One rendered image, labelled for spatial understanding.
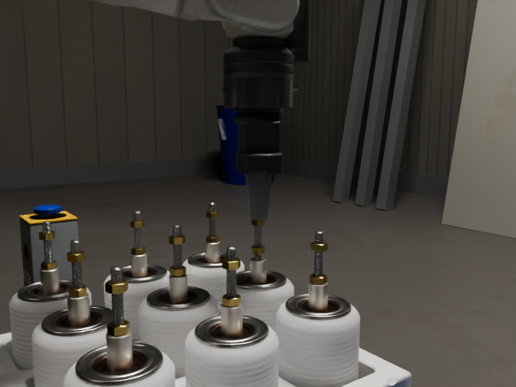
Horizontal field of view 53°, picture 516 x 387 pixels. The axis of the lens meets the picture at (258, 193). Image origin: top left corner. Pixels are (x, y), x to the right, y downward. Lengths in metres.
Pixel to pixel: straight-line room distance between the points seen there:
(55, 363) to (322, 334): 0.27
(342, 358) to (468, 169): 1.81
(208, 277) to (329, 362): 0.24
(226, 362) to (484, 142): 1.94
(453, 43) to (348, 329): 2.67
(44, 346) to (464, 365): 0.79
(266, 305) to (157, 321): 0.14
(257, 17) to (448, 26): 2.61
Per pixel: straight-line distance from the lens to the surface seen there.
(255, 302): 0.66
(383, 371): 0.64
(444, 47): 3.18
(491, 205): 2.28
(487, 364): 1.13
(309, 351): 0.58
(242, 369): 0.51
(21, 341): 0.70
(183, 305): 0.61
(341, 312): 0.59
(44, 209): 0.85
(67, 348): 0.56
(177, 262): 0.62
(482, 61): 2.42
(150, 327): 0.62
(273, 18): 0.62
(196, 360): 0.52
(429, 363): 1.09
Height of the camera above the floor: 0.47
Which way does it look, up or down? 9 degrees down
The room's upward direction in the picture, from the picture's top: straight up
